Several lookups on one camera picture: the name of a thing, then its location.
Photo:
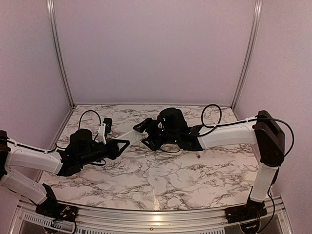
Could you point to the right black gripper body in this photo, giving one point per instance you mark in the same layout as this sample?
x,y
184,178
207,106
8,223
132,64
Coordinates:
x,y
163,136

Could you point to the front aluminium rail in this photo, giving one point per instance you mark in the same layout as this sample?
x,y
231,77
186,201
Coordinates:
x,y
93,220

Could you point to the left aluminium frame post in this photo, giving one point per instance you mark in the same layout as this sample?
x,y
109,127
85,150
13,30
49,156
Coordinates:
x,y
57,48

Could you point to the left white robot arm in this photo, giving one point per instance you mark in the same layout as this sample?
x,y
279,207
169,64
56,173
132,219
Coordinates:
x,y
24,156

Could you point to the right aluminium frame post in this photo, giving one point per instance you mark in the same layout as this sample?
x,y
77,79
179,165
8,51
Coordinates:
x,y
249,52

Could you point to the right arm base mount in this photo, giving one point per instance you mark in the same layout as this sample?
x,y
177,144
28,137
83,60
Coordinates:
x,y
250,210

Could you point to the aluminium frame post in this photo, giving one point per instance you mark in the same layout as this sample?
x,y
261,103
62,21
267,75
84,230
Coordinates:
x,y
57,48
249,52

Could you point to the white remote control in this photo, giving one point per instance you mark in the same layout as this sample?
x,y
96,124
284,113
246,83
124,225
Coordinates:
x,y
132,136

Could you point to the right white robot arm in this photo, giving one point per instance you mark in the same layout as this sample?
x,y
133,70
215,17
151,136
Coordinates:
x,y
263,131

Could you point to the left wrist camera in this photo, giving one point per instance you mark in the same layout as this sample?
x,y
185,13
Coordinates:
x,y
104,130

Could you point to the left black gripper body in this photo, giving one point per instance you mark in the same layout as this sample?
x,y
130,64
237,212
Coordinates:
x,y
91,157

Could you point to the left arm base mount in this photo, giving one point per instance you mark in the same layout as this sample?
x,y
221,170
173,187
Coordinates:
x,y
50,207

